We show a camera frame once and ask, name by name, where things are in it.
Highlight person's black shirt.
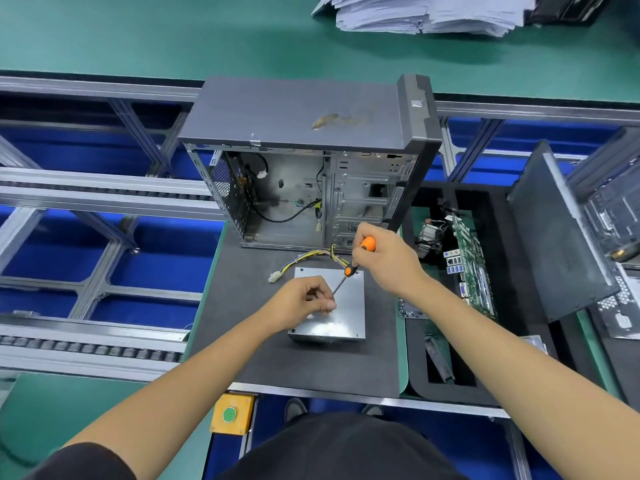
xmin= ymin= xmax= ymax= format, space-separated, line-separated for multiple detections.
xmin=25 ymin=441 xmax=138 ymax=480

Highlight silver perforated metal plate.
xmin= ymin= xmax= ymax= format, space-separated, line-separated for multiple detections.
xmin=595 ymin=265 xmax=640 ymax=341

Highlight grey computer tower case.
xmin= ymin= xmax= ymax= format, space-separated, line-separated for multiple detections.
xmin=178 ymin=73 xmax=444 ymax=251
xmin=565 ymin=125 xmax=640 ymax=266

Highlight black cardboard box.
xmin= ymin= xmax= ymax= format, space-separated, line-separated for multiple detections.
xmin=525 ymin=0 xmax=613 ymax=26

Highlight processor cooler with fan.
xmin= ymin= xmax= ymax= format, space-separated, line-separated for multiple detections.
xmin=415 ymin=217 xmax=451 ymax=261

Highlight aluminium conveyor frame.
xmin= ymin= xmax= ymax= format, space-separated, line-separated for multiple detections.
xmin=0 ymin=75 xmax=640 ymax=421

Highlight orange-handled screwdriver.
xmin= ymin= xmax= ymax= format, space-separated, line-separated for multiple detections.
xmin=328 ymin=235 xmax=378 ymax=301

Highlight power supply circuit board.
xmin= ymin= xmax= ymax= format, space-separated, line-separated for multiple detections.
xmin=266 ymin=245 xmax=356 ymax=286

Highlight silver hard drive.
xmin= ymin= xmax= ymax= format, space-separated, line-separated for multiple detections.
xmin=520 ymin=333 xmax=549 ymax=356

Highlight person's left hand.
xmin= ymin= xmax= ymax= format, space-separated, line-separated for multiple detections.
xmin=258 ymin=275 xmax=338 ymax=336

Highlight dark grey case side panel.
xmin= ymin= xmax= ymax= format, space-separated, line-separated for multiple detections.
xmin=507 ymin=141 xmax=621 ymax=324

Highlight stack of white papers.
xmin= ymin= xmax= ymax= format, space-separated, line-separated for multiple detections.
xmin=312 ymin=0 xmax=538 ymax=38

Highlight yellow box with green button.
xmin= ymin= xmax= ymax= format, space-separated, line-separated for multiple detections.
xmin=209 ymin=391 xmax=257 ymax=437

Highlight person's right hand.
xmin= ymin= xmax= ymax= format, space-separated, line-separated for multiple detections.
xmin=352 ymin=221 xmax=431 ymax=301

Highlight black foam tray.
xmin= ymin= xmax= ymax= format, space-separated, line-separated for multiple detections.
xmin=400 ymin=185 xmax=626 ymax=408

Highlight green motherboard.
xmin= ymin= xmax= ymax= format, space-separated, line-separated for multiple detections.
xmin=398 ymin=209 xmax=498 ymax=321

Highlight person's black trousers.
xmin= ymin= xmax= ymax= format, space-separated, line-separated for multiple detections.
xmin=215 ymin=411 xmax=471 ymax=480

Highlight person's left forearm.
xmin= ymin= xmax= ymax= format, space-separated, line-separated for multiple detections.
xmin=65 ymin=313 xmax=286 ymax=480

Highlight silver optical drive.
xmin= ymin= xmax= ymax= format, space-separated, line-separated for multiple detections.
xmin=288 ymin=267 xmax=368 ymax=344

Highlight person's right forearm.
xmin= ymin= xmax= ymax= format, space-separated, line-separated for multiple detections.
xmin=410 ymin=279 xmax=640 ymax=480

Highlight person's left shoe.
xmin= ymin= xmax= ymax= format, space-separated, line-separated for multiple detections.
xmin=283 ymin=397 xmax=309 ymax=421

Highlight silver power supply unit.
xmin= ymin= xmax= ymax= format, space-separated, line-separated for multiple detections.
xmin=288 ymin=333 xmax=367 ymax=348

